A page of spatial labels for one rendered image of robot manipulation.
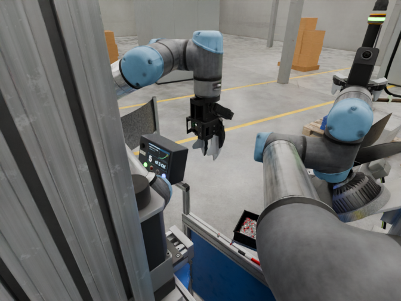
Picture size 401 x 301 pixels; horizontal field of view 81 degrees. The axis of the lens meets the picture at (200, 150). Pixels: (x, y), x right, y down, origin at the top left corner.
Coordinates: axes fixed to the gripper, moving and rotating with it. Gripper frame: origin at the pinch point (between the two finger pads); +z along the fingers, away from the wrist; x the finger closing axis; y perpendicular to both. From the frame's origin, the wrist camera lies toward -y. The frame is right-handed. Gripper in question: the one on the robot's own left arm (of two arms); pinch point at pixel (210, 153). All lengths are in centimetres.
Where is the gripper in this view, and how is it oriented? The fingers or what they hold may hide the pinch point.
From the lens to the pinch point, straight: 76.0
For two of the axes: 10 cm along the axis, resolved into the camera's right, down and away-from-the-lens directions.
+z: 0.0, 8.6, 5.1
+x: 7.4, 3.5, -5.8
